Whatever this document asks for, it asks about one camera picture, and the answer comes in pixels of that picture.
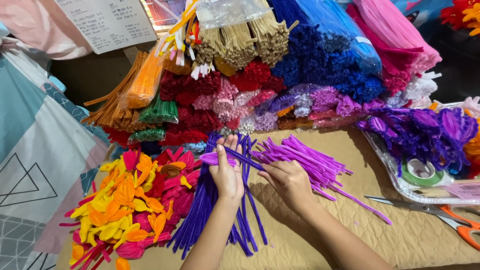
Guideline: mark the person's right hand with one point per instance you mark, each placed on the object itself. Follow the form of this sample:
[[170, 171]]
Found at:
[[292, 185]]

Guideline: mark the person's left hand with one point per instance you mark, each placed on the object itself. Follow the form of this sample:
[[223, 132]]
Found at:
[[228, 178]]

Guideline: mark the person's right fingers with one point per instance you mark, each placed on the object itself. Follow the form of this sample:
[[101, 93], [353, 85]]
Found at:
[[270, 175]]

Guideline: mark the dark purple pipe cleaner stem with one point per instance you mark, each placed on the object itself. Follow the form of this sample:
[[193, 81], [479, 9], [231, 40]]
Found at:
[[243, 159]]

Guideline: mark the light purple pipe cleaner petal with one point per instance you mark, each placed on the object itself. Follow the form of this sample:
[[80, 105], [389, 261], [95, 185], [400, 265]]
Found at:
[[210, 159]]

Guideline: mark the pile of light purple pipe cleaners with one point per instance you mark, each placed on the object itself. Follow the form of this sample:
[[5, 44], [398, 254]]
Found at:
[[307, 161]]

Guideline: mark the beige quilted mat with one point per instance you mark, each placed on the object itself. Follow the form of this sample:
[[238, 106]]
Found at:
[[337, 210]]

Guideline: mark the pile of dark purple pipe cleaners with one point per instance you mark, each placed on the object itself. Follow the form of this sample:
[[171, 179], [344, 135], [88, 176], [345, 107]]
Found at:
[[204, 213]]

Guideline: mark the heap of coloured pipe cleaner bundles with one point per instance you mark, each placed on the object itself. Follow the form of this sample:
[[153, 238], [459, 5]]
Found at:
[[262, 75]]

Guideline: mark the clear plastic tray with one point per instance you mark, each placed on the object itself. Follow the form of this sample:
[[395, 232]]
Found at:
[[397, 187]]

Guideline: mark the pile of yellow orange pink petals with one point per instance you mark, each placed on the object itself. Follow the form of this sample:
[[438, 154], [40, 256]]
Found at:
[[127, 210]]

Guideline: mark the green floral tape roll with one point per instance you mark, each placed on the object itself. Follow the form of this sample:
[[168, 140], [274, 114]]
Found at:
[[423, 173]]

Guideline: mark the pile of purple pipe cleaner flowers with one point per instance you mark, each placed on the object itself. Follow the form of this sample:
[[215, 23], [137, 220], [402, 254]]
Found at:
[[423, 131]]

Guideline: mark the bundle of wooden sticks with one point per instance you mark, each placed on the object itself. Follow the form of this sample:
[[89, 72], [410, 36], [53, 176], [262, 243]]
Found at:
[[435, 192]]

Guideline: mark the handwritten paper sheet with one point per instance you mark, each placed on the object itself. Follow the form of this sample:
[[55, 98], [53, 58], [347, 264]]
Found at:
[[108, 22]]

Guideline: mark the geometric patterned bedsheet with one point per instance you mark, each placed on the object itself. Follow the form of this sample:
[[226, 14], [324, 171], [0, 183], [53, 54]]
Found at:
[[41, 142]]

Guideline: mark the red orange artificial flowers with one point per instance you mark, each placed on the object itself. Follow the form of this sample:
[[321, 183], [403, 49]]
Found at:
[[463, 15]]

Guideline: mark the pink cloth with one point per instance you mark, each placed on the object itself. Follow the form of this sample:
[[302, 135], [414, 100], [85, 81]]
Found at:
[[41, 26]]

